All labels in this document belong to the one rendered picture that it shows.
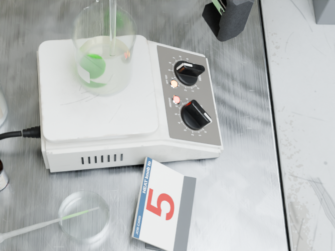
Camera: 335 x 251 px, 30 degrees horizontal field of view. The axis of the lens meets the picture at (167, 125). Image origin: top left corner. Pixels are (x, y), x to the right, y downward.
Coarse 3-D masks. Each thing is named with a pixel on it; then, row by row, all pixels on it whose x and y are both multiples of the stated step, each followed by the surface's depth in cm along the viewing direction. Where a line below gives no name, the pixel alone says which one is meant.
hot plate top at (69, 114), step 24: (48, 48) 67; (72, 48) 68; (144, 48) 68; (48, 72) 66; (72, 72) 66; (144, 72) 67; (48, 96) 65; (72, 96) 65; (96, 96) 65; (120, 96) 66; (144, 96) 66; (48, 120) 64; (72, 120) 64; (96, 120) 64; (120, 120) 64; (144, 120) 65
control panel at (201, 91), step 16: (160, 48) 71; (160, 64) 70; (176, 80) 71; (208, 80) 74; (176, 96) 70; (192, 96) 71; (208, 96) 73; (176, 112) 69; (208, 112) 72; (176, 128) 68; (208, 128) 70
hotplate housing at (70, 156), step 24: (48, 144) 65; (72, 144) 65; (96, 144) 65; (120, 144) 66; (144, 144) 66; (168, 144) 67; (192, 144) 68; (48, 168) 69; (72, 168) 69; (96, 168) 71
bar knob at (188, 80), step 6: (174, 66) 71; (180, 66) 70; (186, 66) 70; (192, 66) 71; (198, 66) 71; (174, 72) 71; (180, 72) 71; (186, 72) 71; (192, 72) 71; (198, 72) 71; (180, 78) 71; (186, 78) 71; (192, 78) 72; (186, 84) 71; (192, 84) 72
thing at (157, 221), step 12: (156, 168) 69; (156, 180) 68; (168, 180) 70; (156, 192) 68; (168, 192) 69; (156, 204) 67; (168, 204) 69; (144, 216) 66; (156, 216) 67; (168, 216) 68; (144, 228) 65; (156, 228) 67; (168, 228) 68; (156, 240) 66; (168, 240) 68
